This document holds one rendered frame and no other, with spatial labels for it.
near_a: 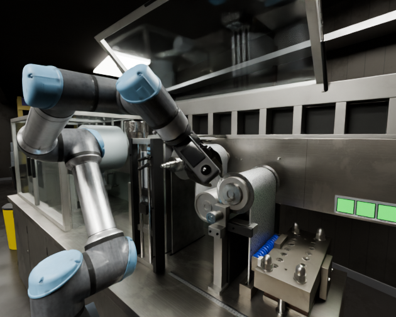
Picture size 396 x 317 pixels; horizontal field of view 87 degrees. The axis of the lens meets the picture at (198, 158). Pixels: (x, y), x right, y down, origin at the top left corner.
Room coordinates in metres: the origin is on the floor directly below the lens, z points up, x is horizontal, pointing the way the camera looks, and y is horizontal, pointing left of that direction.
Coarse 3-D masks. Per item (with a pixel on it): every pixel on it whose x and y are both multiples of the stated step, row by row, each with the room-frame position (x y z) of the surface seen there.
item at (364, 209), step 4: (360, 204) 0.75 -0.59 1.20; (364, 204) 0.74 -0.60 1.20; (368, 204) 0.73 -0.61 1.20; (372, 204) 0.73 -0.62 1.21; (360, 208) 0.75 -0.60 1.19; (364, 208) 0.74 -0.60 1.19; (368, 208) 0.73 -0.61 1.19; (372, 208) 0.72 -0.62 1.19; (356, 212) 0.75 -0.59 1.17; (360, 212) 0.75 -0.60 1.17; (364, 212) 0.74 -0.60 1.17; (368, 212) 0.73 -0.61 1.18; (372, 212) 0.72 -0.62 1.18; (368, 216) 0.73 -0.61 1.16; (372, 216) 0.72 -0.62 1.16
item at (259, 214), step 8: (272, 200) 0.84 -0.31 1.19; (256, 208) 0.72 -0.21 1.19; (264, 208) 0.77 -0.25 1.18; (272, 208) 0.84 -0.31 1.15; (256, 216) 0.72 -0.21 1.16; (264, 216) 0.78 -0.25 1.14; (272, 216) 0.84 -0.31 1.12; (264, 224) 0.78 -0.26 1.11; (272, 224) 0.85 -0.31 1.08; (264, 232) 0.78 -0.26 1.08; (272, 232) 0.85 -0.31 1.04; (256, 240) 0.73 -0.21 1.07; (264, 240) 0.78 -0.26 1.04; (248, 248) 0.69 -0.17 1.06; (256, 248) 0.73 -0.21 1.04; (248, 256) 0.69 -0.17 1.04
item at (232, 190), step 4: (228, 184) 0.71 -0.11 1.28; (232, 184) 0.70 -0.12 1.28; (236, 184) 0.70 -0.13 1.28; (224, 188) 0.72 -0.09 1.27; (228, 188) 0.71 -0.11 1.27; (232, 188) 0.70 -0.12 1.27; (236, 188) 0.69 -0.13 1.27; (240, 188) 0.69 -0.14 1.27; (224, 192) 0.72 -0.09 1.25; (228, 192) 0.72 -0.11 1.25; (232, 192) 0.70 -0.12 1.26; (236, 192) 0.69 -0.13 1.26; (240, 192) 0.68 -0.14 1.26; (224, 196) 0.72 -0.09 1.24; (228, 196) 0.72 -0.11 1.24; (232, 196) 0.70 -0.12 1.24; (236, 196) 0.69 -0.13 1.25; (240, 196) 0.68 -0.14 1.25; (232, 200) 0.70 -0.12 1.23; (236, 200) 0.69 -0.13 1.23; (240, 200) 0.68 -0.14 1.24; (232, 204) 0.70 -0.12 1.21
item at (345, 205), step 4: (340, 200) 0.79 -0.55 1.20; (344, 200) 0.78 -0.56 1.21; (348, 200) 0.77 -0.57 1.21; (340, 204) 0.78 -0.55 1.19; (344, 204) 0.78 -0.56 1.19; (348, 204) 0.77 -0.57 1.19; (352, 204) 0.76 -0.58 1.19; (340, 208) 0.78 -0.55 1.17; (344, 208) 0.78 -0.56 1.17; (348, 208) 0.77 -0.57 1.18; (352, 208) 0.76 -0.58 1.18; (344, 212) 0.77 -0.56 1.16; (348, 212) 0.77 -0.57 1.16; (352, 212) 0.76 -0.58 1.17
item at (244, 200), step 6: (228, 180) 0.72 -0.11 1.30; (234, 180) 0.71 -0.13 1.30; (240, 180) 0.70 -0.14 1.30; (222, 186) 0.74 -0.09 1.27; (240, 186) 0.69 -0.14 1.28; (246, 186) 0.69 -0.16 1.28; (222, 192) 0.74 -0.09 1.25; (246, 192) 0.68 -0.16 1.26; (222, 198) 0.74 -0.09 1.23; (246, 198) 0.68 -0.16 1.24; (228, 204) 0.72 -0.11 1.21; (240, 204) 0.69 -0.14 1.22
